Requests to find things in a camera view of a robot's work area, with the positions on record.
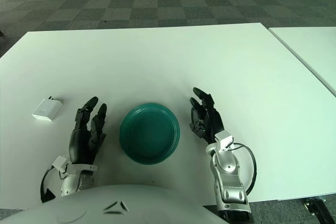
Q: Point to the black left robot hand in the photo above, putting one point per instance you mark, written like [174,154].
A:
[81,140]

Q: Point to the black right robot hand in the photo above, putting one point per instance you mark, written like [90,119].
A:
[210,121]

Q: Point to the white charger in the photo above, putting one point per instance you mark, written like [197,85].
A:
[46,110]

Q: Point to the green plate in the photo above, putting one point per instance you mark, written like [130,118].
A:
[149,134]

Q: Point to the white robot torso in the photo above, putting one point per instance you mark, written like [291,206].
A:
[157,208]

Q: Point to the black table leg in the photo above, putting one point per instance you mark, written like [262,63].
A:
[316,209]

